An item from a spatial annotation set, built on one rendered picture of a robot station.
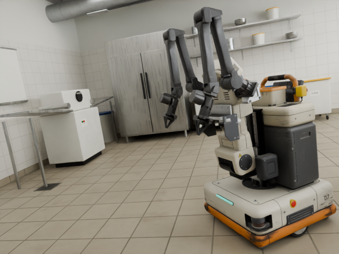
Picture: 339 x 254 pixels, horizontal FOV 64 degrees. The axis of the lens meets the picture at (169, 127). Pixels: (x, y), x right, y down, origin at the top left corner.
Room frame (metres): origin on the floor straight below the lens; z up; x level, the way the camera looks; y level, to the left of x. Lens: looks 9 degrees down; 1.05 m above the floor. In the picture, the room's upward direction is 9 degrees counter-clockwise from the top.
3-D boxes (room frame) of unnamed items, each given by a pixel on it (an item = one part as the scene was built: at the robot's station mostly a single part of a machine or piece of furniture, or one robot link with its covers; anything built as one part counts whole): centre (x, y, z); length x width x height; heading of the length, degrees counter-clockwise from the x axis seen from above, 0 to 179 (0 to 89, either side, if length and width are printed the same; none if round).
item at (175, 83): (1.85, -0.09, 1.18); 0.11 x 0.06 x 0.43; 22
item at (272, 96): (1.87, -0.70, 0.87); 0.23 x 0.15 x 0.11; 22
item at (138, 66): (5.69, 0.24, 1.02); 1.40 x 0.91 x 2.05; 77
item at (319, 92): (5.15, -2.76, 0.39); 0.64 x 0.54 x 0.77; 165
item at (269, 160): (1.71, -0.46, 0.45); 0.28 x 0.27 x 0.25; 22
